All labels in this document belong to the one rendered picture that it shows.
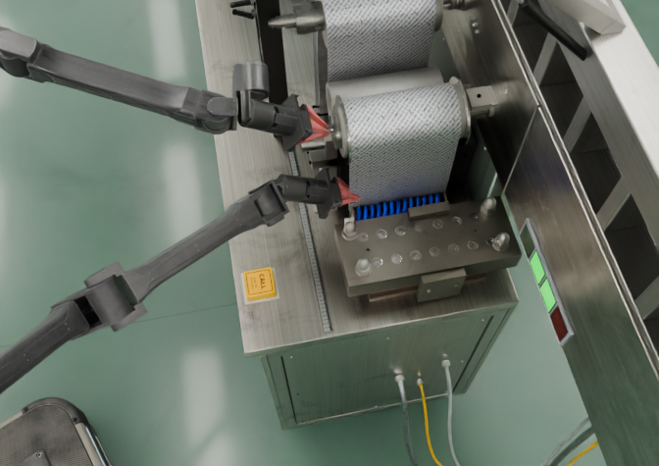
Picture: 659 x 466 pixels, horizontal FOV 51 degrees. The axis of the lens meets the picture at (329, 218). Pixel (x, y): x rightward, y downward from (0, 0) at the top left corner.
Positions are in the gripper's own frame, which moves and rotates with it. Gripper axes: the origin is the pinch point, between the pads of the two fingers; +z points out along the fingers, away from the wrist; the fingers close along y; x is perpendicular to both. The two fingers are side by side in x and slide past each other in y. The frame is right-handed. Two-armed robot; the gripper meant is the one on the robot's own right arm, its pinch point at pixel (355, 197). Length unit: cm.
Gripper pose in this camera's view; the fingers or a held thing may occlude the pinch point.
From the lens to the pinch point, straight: 158.9
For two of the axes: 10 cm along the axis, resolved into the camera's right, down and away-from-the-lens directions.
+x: 4.9, -5.1, -7.1
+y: 2.0, 8.5, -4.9
